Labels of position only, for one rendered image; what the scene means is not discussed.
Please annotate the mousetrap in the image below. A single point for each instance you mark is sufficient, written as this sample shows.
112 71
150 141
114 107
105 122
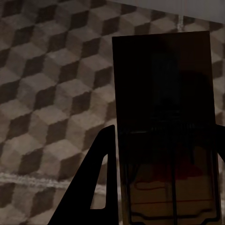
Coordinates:
166 129

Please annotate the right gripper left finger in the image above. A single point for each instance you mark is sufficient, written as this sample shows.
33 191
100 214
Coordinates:
74 208

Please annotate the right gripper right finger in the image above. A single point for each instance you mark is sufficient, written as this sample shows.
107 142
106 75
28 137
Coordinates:
220 140

